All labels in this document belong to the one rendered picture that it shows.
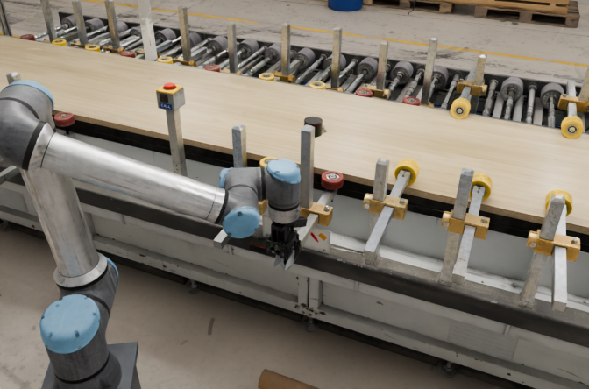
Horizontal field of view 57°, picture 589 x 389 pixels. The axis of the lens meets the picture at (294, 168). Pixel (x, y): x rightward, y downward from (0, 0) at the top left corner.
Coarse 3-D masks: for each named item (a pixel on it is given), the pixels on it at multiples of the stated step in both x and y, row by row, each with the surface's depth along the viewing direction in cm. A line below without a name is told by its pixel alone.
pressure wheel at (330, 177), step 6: (324, 174) 196; (330, 174) 197; (336, 174) 197; (342, 174) 197; (324, 180) 193; (330, 180) 193; (336, 180) 193; (342, 180) 194; (324, 186) 194; (330, 186) 193; (336, 186) 193; (342, 186) 196
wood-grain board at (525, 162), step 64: (0, 64) 291; (64, 64) 291; (128, 64) 292; (128, 128) 231; (192, 128) 228; (256, 128) 229; (384, 128) 229; (448, 128) 230; (512, 128) 230; (448, 192) 188; (512, 192) 188; (576, 192) 189
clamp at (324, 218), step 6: (312, 204) 187; (318, 204) 187; (306, 210) 185; (312, 210) 184; (318, 210) 184; (330, 210) 184; (306, 216) 186; (318, 216) 184; (324, 216) 183; (330, 216) 185; (318, 222) 185; (324, 222) 184
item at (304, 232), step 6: (324, 192) 195; (330, 192) 195; (336, 192) 198; (324, 198) 192; (330, 198) 194; (324, 204) 188; (312, 216) 182; (312, 222) 180; (306, 228) 177; (312, 228) 180; (300, 234) 174; (306, 234) 175; (306, 240) 176
